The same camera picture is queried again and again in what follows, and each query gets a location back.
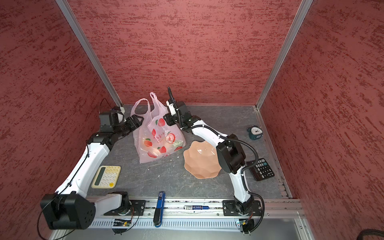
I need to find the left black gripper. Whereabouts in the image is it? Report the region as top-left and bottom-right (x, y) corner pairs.
(113, 114), (145, 137)

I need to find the pink fruit-print plastic bag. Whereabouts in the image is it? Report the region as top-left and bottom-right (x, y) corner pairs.
(131, 92), (186, 164)

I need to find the pink scalloped plastic bowl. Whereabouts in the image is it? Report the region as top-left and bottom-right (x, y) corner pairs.
(184, 141), (222, 179)

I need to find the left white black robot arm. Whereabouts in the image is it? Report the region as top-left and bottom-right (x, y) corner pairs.
(39, 111), (144, 230)

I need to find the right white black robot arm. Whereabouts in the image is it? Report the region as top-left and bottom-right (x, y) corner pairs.
(164, 105), (259, 216)

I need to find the yellow calculator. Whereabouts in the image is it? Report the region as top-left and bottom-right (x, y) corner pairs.
(91, 165), (122, 189)

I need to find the small teal alarm clock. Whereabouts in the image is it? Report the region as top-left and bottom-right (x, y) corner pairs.
(247, 125), (264, 141)

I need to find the blue marker pen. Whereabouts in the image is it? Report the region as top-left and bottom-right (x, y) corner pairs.
(184, 205), (210, 211)

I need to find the black calculator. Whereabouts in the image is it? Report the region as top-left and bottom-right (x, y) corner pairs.
(250, 158), (275, 182)

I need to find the blue black handheld tool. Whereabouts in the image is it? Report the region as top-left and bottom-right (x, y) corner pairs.
(153, 191), (166, 228)

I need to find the left small circuit board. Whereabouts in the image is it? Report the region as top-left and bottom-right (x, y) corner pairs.
(113, 219), (132, 228)

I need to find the small circuit board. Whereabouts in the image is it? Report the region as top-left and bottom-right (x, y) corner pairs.
(238, 219), (255, 234)
(113, 219), (132, 228)

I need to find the right small circuit board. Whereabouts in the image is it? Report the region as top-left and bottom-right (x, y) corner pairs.
(238, 219), (255, 234)

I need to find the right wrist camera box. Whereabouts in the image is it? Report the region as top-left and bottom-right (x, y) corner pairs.
(167, 100), (189, 116)

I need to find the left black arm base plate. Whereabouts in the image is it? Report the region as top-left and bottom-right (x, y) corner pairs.
(104, 200), (147, 217)

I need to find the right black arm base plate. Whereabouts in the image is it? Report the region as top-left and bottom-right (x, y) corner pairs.
(222, 199), (262, 217)

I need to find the left aluminium corner post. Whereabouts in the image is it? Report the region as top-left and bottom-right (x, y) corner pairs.
(56, 0), (125, 112)

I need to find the aluminium corner post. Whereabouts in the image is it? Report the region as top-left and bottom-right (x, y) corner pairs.
(56, 0), (125, 112)
(256, 0), (313, 111)

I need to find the aluminium front rail frame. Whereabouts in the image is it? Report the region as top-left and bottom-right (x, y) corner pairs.
(49, 197), (314, 240)

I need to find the right aluminium corner post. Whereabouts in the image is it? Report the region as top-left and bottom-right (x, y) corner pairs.
(256, 0), (313, 111)

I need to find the black cable bottom right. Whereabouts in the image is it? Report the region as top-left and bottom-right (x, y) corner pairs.
(356, 228), (384, 240)

